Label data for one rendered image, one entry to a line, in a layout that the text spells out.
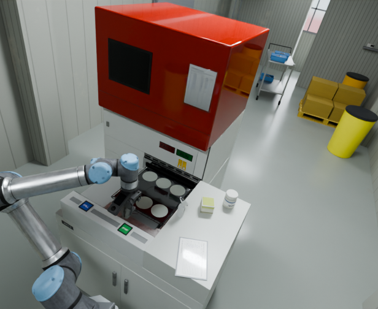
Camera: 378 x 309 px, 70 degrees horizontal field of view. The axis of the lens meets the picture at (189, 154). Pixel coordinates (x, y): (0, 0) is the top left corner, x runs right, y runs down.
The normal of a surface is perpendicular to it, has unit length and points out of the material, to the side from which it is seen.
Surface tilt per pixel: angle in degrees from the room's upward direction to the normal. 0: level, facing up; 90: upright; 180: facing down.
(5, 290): 0
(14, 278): 0
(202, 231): 0
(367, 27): 90
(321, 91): 90
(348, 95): 90
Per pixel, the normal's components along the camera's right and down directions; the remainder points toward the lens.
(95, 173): 0.20, 0.09
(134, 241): 0.16, -0.80
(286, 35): -0.45, 0.47
